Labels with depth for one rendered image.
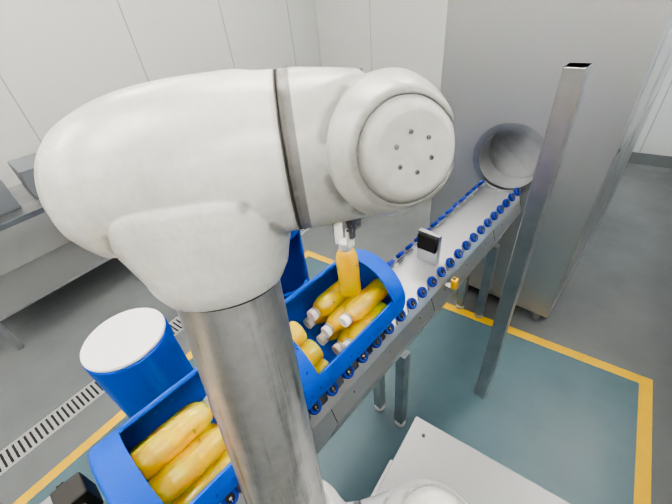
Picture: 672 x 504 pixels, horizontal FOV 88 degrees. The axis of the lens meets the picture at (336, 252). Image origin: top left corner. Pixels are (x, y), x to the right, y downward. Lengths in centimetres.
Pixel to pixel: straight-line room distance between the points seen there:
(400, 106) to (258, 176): 10
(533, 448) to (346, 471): 95
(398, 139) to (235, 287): 17
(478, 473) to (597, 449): 147
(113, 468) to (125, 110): 74
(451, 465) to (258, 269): 74
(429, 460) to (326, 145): 80
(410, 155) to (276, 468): 35
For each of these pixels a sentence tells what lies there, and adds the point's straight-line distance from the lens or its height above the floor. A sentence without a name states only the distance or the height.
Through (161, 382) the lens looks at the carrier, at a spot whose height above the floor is 88.
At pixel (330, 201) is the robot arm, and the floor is 181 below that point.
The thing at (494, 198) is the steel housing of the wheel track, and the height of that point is 93.
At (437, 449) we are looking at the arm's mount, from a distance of 94.
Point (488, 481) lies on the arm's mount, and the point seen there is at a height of 108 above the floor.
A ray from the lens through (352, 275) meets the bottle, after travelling 107.
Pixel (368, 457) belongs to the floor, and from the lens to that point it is 208.
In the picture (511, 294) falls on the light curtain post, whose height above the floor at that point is 82.
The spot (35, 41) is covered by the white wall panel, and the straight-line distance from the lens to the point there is 411.
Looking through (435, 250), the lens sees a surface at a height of 102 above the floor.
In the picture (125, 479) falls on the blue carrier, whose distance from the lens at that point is 89.
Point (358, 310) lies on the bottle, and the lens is 109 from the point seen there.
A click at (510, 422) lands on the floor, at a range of 227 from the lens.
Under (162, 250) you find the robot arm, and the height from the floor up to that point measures 180.
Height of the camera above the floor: 194
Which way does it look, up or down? 37 degrees down
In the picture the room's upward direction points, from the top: 7 degrees counter-clockwise
